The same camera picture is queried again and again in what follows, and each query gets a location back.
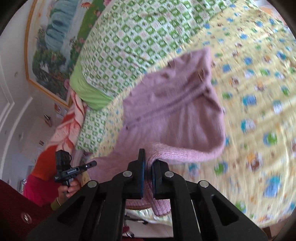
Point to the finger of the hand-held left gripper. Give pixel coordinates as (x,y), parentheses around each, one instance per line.
(89,165)

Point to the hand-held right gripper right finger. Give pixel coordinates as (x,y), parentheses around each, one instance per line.
(155,178)

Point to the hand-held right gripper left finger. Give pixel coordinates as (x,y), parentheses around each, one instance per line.
(141,172)

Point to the purple knitted sweater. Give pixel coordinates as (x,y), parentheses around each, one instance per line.
(175,109)

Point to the person's left forearm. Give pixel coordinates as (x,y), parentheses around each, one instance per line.
(56,204)

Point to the person's left hand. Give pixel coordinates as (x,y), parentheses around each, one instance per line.
(69,191)

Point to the red floral blanket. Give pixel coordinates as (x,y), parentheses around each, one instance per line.
(67,134)

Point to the green checked pillow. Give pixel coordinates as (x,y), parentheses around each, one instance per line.
(92,132)

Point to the red cloth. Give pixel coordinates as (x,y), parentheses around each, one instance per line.
(39,190)

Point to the person's dark red garment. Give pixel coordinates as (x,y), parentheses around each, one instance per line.
(20,213)

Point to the yellow bear-print quilt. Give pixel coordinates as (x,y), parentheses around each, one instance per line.
(254,104)

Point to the green checked quilt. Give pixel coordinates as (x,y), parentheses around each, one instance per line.
(129,46)

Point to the framed landscape wall painting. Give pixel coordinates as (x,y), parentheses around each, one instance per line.
(57,41)

